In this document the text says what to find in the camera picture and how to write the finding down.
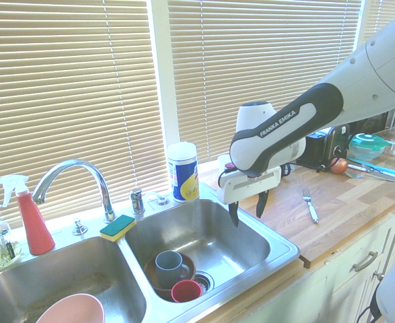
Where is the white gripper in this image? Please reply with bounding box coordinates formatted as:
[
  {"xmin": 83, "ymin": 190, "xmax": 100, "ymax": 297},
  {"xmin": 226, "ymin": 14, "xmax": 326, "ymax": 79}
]
[{"xmin": 216, "ymin": 166, "xmax": 282, "ymax": 228}]

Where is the silver metal fork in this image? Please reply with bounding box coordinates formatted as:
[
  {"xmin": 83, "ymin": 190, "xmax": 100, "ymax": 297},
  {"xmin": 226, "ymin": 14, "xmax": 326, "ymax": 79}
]
[{"xmin": 301, "ymin": 188, "xmax": 320, "ymax": 225}]

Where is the stainless steel double sink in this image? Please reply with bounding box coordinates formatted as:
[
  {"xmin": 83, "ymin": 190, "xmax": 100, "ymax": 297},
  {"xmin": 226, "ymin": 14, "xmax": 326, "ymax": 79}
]
[{"xmin": 0, "ymin": 193, "xmax": 301, "ymax": 323}]

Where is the metal sink drain strainer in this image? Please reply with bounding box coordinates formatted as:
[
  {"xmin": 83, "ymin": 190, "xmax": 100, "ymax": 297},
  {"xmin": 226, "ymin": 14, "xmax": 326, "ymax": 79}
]
[{"xmin": 193, "ymin": 271, "xmax": 215, "ymax": 293}]

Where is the white sink hole cap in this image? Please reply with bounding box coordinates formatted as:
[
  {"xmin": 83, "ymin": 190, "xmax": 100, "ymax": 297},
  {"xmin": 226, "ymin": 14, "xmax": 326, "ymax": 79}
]
[{"xmin": 145, "ymin": 191, "xmax": 171, "ymax": 207}]

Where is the chrome sink side dispenser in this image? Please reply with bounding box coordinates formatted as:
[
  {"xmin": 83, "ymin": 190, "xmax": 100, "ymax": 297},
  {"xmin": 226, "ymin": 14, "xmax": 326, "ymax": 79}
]
[{"xmin": 130, "ymin": 188, "xmax": 147, "ymax": 215}]

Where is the chrome sink knob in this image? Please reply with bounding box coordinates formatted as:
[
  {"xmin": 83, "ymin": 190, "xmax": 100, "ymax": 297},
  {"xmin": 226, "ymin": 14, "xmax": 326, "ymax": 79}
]
[{"xmin": 71, "ymin": 217, "xmax": 89, "ymax": 236}]

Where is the white wipes canister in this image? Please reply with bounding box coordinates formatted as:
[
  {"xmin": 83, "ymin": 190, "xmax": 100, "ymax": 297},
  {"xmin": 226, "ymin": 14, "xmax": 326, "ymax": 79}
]
[{"xmin": 168, "ymin": 141, "xmax": 201, "ymax": 204}]

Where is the brown wooden bowl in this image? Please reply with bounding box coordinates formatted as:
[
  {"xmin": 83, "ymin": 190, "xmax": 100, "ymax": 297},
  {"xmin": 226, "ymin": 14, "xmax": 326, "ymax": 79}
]
[{"xmin": 144, "ymin": 252, "xmax": 197, "ymax": 293}]

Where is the black toaster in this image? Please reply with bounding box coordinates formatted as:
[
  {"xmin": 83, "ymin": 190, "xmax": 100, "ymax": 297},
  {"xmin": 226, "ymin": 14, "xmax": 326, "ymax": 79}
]
[{"xmin": 296, "ymin": 123, "xmax": 351, "ymax": 169}]

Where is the red apple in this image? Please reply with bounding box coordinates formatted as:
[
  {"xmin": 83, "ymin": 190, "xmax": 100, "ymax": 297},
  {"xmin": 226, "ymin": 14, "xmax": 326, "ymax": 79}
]
[{"xmin": 330, "ymin": 157, "xmax": 349, "ymax": 175}]

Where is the grey mug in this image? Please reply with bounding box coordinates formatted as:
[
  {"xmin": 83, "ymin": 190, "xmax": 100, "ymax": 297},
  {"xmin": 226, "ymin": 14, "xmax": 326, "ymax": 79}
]
[{"xmin": 155, "ymin": 250, "xmax": 191, "ymax": 287}]

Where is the red cup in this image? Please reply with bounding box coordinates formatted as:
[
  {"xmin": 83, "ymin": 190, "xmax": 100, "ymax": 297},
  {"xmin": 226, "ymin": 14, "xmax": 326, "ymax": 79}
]
[{"xmin": 170, "ymin": 279, "xmax": 203, "ymax": 303}]

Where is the cream kitchen cabinet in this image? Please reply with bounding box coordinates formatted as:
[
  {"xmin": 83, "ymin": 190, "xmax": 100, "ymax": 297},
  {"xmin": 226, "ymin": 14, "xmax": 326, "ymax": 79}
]
[{"xmin": 196, "ymin": 201, "xmax": 395, "ymax": 323}]

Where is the yellow green sponge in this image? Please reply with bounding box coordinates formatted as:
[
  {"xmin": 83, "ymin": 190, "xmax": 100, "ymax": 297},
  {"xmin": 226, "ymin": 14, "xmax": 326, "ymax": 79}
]
[{"xmin": 99, "ymin": 214, "xmax": 137, "ymax": 242}]

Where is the clear container green lid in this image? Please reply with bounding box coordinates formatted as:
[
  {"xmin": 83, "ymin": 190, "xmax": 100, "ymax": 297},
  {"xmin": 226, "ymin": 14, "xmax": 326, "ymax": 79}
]
[{"xmin": 347, "ymin": 133, "xmax": 390, "ymax": 162}]

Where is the medium beige window blind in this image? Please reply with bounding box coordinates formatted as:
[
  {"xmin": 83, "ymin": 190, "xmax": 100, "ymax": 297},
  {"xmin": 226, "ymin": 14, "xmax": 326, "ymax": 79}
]
[{"xmin": 167, "ymin": 0, "xmax": 362, "ymax": 162}]

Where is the black microwave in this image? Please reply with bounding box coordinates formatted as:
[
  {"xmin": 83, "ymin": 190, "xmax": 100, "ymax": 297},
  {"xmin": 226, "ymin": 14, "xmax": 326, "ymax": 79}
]
[{"xmin": 350, "ymin": 109, "xmax": 395, "ymax": 136}]

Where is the chrome curved faucet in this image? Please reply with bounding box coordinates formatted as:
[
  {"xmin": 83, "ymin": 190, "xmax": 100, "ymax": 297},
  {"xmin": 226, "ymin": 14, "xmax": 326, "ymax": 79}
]
[{"xmin": 31, "ymin": 159, "xmax": 118, "ymax": 223}]

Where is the pink bowl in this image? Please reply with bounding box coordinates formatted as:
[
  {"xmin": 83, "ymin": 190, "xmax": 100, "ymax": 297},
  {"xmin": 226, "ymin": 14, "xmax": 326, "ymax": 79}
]
[{"xmin": 35, "ymin": 293, "xmax": 106, "ymax": 323}]

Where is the red spray bottle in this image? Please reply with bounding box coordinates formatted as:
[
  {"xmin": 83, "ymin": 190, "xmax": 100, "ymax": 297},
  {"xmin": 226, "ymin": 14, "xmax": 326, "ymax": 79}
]
[{"xmin": 0, "ymin": 174, "xmax": 56, "ymax": 256}]

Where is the wide beige window blind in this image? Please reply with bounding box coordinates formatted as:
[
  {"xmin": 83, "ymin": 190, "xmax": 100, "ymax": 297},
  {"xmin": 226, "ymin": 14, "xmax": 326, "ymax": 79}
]
[{"xmin": 0, "ymin": 0, "xmax": 170, "ymax": 229}]

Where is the narrow beige window blind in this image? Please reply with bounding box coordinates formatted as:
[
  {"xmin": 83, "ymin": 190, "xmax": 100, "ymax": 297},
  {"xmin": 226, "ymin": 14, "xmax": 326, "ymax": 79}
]
[{"xmin": 364, "ymin": 0, "xmax": 395, "ymax": 40}]

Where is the round yellow liquid bottle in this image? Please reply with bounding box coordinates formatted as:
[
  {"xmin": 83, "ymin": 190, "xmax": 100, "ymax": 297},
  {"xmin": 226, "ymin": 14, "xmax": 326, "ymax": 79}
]
[{"xmin": 0, "ymin": 221, "xmax": 22, "ymax": 268}]

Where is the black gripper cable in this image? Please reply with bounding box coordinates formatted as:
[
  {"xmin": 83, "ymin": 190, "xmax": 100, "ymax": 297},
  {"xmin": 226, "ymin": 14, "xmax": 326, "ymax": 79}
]
[{"xmin": 217, "ymin": 167, "xmax": 234, "ymax": 188}]

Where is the metal cabinet handle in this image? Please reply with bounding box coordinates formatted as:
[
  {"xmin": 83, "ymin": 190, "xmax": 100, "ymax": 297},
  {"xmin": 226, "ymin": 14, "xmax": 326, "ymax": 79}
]
[{"xmin": 353, "ymin": 250, "xmax": 379, "ymax": 273}]

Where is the teal handled knife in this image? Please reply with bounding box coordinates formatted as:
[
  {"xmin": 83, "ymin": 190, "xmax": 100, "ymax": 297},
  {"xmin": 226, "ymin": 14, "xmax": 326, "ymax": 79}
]
[{"xmin": 347, "ymin": 157, "xmax": 395, "ymax": 182}]

